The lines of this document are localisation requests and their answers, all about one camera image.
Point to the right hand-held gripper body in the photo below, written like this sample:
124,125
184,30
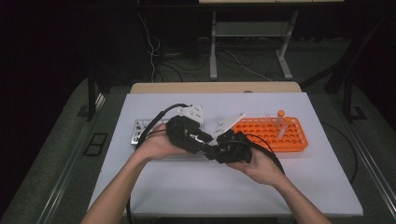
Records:
236,152

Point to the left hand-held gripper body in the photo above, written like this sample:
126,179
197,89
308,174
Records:
180,133

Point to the metal test tube rack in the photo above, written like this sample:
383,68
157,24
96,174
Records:
140,127

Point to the orange-capped test tube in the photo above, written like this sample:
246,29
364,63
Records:
281,113
282,132

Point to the orange test tube rack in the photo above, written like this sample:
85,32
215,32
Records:
286,143

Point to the person's left hand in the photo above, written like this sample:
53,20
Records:
155,146

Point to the person's right hand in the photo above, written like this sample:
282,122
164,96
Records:
261,171

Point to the white table board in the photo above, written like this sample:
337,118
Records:
218,193

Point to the clear uncapped test tube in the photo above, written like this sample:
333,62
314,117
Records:
268,119

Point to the black floor socket plate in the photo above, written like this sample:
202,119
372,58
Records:
88,151

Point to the black metal stand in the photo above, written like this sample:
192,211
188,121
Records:
348,99
91,93

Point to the white metal desk frame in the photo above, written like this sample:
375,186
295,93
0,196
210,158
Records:
213,46

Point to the aluminium floor rail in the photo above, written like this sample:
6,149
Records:
370,165
65,174

